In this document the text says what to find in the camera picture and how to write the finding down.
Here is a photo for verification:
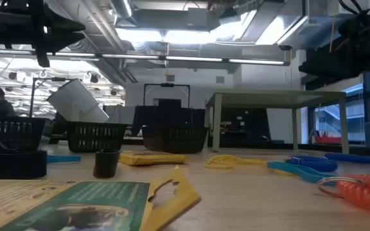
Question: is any yellow green crayon box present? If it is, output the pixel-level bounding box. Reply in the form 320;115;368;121
119;151;186;167
0;165;202;231

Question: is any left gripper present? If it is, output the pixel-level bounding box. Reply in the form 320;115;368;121
0;0;87;69

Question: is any grey metal stand frame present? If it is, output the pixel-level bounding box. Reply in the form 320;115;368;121
29;76;73;118

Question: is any person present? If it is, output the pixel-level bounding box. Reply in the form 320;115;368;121
0;86;16;117

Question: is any black curtain partition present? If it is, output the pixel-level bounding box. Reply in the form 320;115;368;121
132;98;207;128

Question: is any orange spiral coil keyring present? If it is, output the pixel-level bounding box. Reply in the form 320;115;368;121
316;174;370;216

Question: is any long linear ceiling light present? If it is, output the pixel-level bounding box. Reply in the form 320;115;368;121
0;48;291;67

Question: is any round silver ventilation duct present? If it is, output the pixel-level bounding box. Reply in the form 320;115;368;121
109;0;134;19

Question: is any green perforated metal shelf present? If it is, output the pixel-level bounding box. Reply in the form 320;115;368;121
206;90;350;155

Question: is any black table frame rail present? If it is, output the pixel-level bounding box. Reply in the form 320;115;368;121
120;137;370;158

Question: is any black gantry frame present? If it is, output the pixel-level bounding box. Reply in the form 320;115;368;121
143;82;191;108

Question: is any black wide rubber band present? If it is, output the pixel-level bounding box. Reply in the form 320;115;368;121
92;148;121;179
0;137;48;180

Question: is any blue spiral coil keyring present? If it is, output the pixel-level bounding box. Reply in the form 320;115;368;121
284;155;339;173
324;153;370;164

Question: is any grey ceiling box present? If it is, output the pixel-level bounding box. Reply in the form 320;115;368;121
186;6;211;28

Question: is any grey cloth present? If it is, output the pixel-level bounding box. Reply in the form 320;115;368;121
103;105;137;126

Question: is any red bin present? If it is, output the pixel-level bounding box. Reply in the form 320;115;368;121
314;135;344;145

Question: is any black slotted plastic basket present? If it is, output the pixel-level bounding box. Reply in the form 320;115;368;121
141;125;209;154
66;121;128;153
0;117;47;151

